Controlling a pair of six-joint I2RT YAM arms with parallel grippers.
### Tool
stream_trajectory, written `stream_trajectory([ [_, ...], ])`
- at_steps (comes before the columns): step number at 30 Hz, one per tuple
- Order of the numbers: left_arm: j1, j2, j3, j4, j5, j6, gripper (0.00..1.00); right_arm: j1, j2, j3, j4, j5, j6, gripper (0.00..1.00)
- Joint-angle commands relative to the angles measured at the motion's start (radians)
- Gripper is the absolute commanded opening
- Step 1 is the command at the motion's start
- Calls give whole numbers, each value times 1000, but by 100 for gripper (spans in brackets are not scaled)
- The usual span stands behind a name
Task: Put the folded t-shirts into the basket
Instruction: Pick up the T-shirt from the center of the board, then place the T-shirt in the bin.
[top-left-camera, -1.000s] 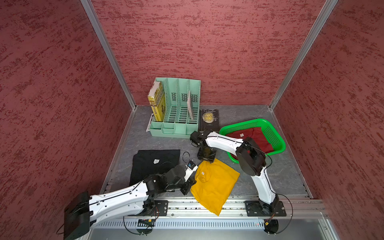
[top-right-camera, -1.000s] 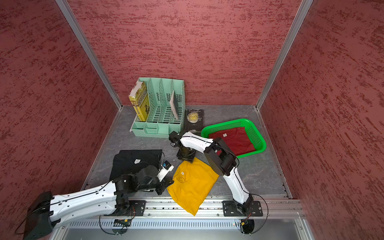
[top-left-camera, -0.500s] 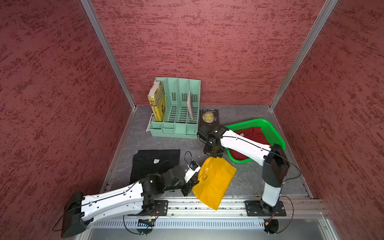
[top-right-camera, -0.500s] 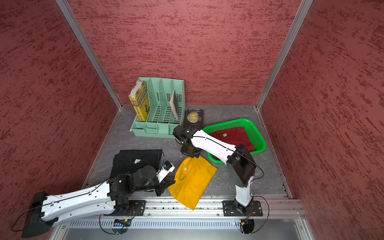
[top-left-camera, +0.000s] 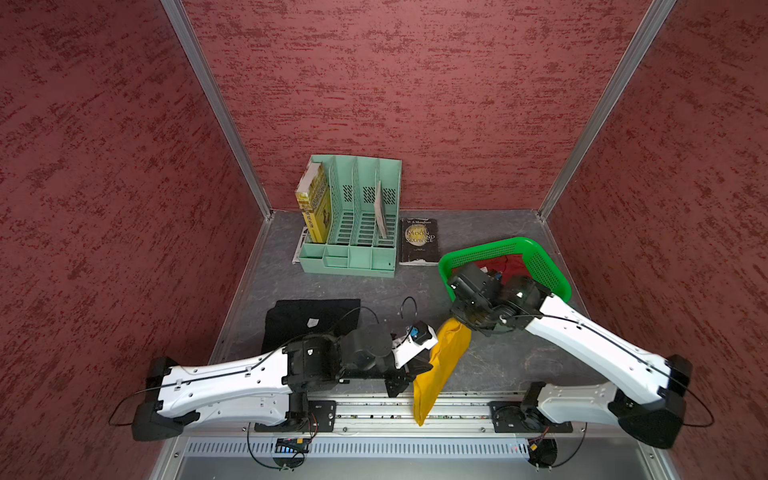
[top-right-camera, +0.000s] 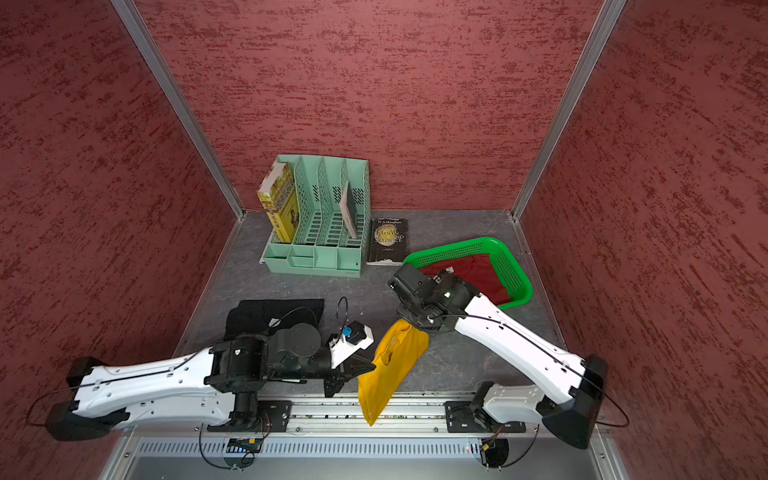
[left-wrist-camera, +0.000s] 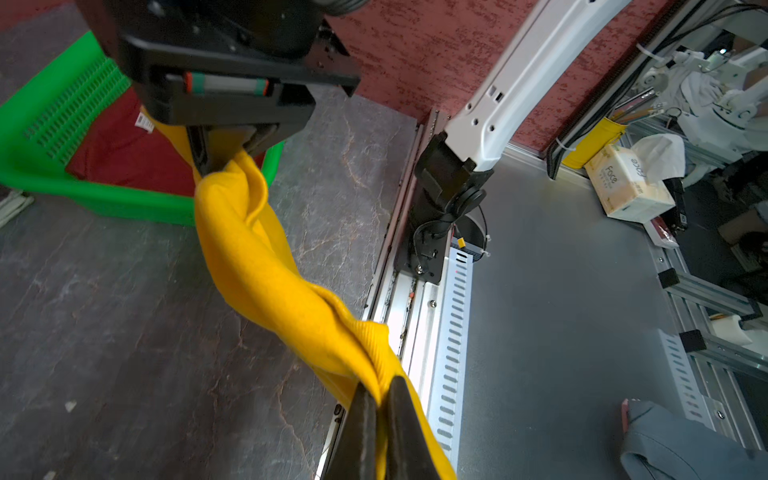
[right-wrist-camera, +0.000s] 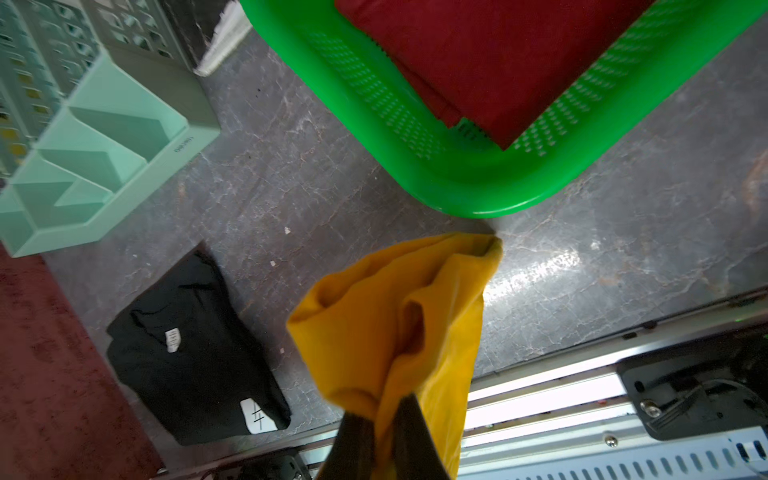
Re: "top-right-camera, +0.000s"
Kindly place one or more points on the yellow book in organizer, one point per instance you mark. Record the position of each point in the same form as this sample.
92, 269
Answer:
278, 197

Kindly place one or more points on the red t-shirt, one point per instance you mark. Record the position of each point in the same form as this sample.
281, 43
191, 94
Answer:
476, 270

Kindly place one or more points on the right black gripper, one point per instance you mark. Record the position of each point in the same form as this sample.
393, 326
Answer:
404, 310

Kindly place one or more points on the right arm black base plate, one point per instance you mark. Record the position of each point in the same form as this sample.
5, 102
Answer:
463, 417

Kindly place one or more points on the aluminium front rail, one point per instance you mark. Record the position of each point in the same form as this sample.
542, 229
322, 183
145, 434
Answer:
419, 414

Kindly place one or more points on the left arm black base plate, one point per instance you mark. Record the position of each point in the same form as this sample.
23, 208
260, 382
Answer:
264, 417

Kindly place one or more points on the green plastic basket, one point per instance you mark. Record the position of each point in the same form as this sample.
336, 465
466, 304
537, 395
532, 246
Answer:
503, 261

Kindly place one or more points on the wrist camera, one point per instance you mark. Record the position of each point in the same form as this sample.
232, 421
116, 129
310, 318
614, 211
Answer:
353, 337
411, 285

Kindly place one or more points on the black t-shirt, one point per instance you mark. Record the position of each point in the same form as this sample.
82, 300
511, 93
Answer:
268, 316

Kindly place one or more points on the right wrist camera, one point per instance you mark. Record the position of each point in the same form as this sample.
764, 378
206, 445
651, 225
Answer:
411, 285

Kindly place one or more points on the mint green file organizer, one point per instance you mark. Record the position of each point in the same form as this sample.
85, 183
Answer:
322, 246

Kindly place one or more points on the yellow t-shirt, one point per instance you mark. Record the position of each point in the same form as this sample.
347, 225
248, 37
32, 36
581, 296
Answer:
395, 357

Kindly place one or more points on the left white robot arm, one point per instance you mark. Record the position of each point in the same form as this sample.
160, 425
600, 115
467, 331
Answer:
216, 386

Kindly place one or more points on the thin grey book in organizer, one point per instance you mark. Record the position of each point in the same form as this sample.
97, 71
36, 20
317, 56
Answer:
348, 210

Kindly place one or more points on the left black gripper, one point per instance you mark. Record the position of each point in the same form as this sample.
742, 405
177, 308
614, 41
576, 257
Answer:
346, 371

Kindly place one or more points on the left aluminium corner post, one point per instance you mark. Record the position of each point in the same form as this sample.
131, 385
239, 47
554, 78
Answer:
139, 32

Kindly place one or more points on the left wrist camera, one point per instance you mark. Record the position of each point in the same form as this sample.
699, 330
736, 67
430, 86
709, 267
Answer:
353, 337

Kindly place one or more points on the black book with gold cover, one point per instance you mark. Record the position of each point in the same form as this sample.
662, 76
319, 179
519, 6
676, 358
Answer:
388, 241

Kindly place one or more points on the aluminium corner post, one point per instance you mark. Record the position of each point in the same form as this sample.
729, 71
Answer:
139, 32
604, 24

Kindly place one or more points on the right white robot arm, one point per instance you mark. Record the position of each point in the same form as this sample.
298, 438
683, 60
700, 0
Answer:
568, 390

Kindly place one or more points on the right aluminium corner post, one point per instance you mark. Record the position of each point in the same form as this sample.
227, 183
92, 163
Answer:
604, 24

